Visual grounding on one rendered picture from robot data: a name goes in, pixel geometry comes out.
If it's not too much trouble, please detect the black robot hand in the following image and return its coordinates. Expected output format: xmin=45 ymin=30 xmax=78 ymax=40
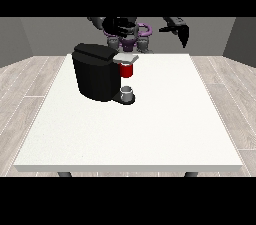
xmin=158 ymin=18 xmax=191 ymax=49
xmin=102 ymin=17 xmax=138 ymax=39

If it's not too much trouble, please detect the pale grey machine lid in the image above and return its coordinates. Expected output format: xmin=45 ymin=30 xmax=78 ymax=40
xmin=112 ymin=52 xmax=140 ymax=64

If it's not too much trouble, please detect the red pod holder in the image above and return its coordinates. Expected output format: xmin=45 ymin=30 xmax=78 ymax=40
xmin=119 ymin=62 xmax=135 ymax=79

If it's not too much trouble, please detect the black coffee machine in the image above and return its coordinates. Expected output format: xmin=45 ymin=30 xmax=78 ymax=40
xmin=72 ymin=42 xmax=136 ymax=105

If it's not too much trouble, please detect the grey trunk with purple rings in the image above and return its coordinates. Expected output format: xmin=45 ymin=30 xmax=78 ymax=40
xmin=103 ymin=22 xmax=154 ymax=54

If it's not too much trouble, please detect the small grey cup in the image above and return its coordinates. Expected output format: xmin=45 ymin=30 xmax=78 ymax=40
xmin=119 ymin=85 xmax=134 ymax=102

